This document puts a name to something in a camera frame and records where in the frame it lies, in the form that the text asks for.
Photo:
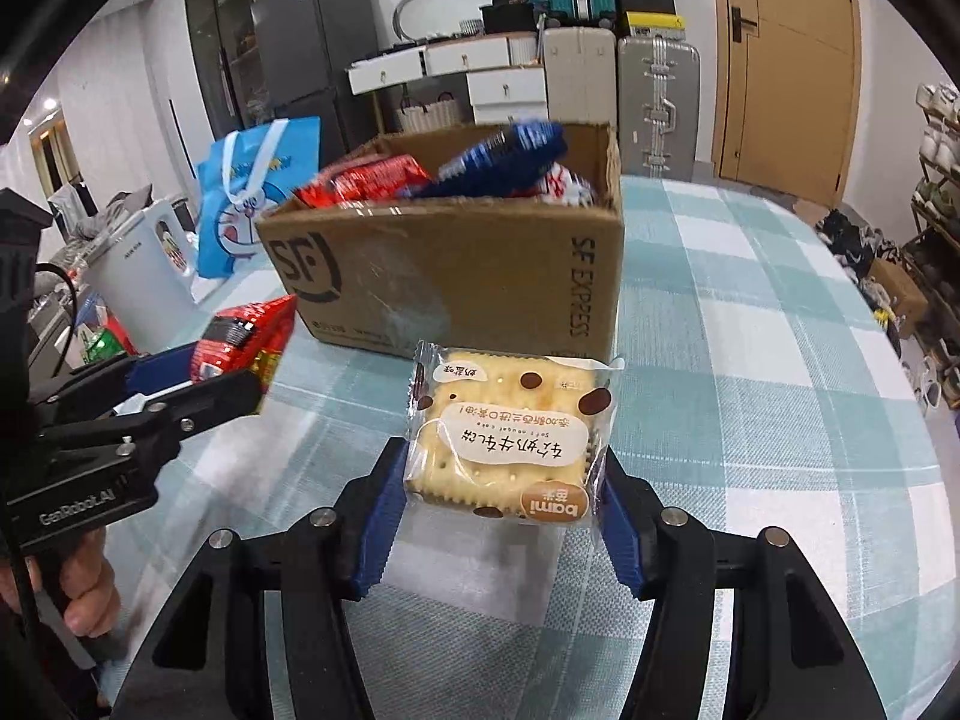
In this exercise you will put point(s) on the blue snack packet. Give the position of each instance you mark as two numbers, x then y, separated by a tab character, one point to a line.
517	146

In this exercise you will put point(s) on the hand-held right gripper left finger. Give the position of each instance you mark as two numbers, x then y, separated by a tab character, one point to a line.
379	525

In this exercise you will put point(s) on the person's left hand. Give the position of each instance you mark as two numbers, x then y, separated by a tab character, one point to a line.
94	592

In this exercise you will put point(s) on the white appliance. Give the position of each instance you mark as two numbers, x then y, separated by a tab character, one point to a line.
142	270

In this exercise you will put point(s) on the pile of shoes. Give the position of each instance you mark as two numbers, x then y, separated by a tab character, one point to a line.
847	240

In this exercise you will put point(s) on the red dark-striped snack packet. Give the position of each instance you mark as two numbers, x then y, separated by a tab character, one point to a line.
247	330

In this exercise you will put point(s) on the dark refrigerator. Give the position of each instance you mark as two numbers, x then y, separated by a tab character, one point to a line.
315	45

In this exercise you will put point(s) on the shoe rack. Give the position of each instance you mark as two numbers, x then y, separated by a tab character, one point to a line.
937	240

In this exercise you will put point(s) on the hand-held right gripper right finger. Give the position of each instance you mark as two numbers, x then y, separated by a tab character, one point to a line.
622	532

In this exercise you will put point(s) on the green box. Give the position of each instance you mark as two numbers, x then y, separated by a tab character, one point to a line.
97	346

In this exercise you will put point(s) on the green checked tablecloth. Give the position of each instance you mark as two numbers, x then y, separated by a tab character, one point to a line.
750	427

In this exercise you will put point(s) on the brown cardboard box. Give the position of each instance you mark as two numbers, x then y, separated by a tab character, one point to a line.
450	270

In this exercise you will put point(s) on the glass door cabinet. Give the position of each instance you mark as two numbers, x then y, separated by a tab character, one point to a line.
221	37

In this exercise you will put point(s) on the white basket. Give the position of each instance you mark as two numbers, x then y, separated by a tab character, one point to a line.
427	116

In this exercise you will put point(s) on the red triangular chip bag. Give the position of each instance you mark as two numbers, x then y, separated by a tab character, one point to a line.
367	180

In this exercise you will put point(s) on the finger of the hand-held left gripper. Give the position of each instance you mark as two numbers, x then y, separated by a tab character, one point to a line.
217	401
161	375

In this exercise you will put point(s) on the small brown floor box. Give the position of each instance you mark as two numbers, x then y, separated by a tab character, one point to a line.
900	296

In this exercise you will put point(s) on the clear cracker packet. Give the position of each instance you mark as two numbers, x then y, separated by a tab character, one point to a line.
495	442

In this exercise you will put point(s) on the large white red snack bag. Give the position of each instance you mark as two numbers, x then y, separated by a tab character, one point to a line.
566	184

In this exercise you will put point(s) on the beige suitcase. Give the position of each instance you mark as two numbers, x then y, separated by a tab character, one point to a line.
581	75

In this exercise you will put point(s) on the white drawer cabinet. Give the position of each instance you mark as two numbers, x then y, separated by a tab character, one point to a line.
480	56

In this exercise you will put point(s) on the wooden door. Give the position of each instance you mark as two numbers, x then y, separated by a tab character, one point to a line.
787	90

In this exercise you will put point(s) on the silver suitcase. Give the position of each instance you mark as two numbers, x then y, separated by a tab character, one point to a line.
660	105

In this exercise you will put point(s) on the blue cartoon tote bag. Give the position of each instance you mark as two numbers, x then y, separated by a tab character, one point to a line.
240	202

